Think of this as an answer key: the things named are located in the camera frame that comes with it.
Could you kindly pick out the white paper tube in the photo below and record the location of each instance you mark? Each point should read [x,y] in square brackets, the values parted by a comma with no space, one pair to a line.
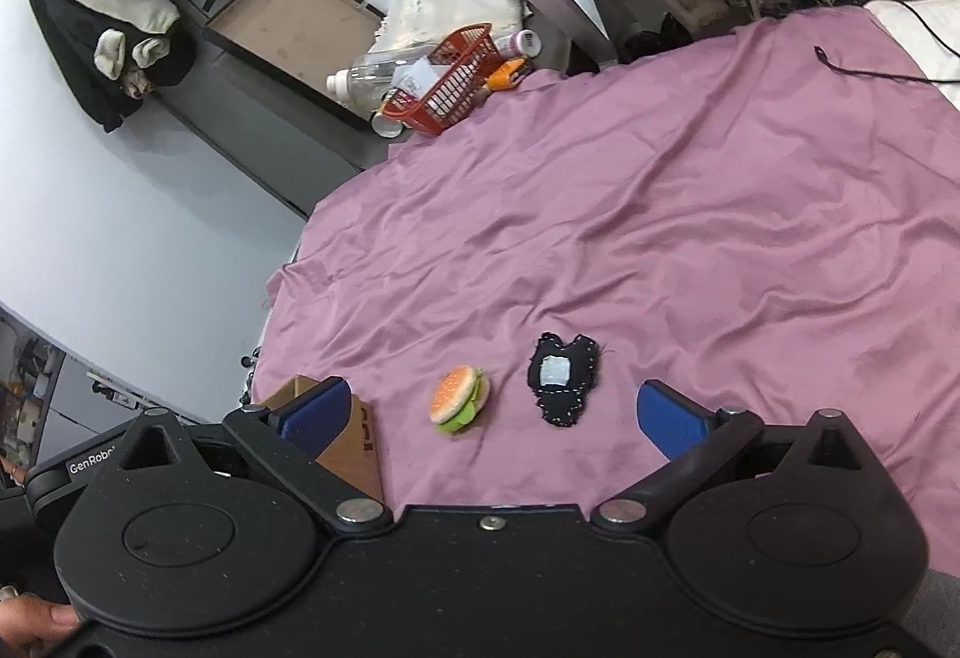
[385,127]

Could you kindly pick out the person's hand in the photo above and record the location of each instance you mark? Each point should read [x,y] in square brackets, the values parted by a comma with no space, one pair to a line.
[33,626]

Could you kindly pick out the hanging black white garment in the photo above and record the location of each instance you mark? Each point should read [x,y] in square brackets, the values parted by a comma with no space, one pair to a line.
[114,53]

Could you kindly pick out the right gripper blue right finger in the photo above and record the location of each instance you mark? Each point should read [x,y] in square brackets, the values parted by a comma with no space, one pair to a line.
[704,449]

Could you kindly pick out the red plastic basket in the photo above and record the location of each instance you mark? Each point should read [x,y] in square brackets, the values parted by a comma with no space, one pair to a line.
[438,91]

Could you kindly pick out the clear plastic bottle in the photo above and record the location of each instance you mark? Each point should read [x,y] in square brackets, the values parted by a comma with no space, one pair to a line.
[367,80]

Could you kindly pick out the plush hamburger toy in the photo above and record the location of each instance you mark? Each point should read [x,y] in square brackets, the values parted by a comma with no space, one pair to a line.
[459,398]

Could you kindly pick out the brown cardboard box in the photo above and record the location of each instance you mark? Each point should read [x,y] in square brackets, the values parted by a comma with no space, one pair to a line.
[328,422]

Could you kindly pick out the purple bed sheet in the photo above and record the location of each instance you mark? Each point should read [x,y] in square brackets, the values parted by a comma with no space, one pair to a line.
[766,219]

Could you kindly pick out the orange tool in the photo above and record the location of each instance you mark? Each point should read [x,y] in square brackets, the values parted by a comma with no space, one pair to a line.
[506,77]

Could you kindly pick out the white plastic bag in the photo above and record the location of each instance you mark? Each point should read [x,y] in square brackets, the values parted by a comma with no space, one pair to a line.
[411,23]

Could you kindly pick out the black framed corkboard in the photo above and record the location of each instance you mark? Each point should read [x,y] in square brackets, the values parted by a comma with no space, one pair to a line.
[299,43]

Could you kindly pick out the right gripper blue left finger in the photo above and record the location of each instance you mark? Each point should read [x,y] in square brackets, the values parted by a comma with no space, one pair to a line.
[342,508]

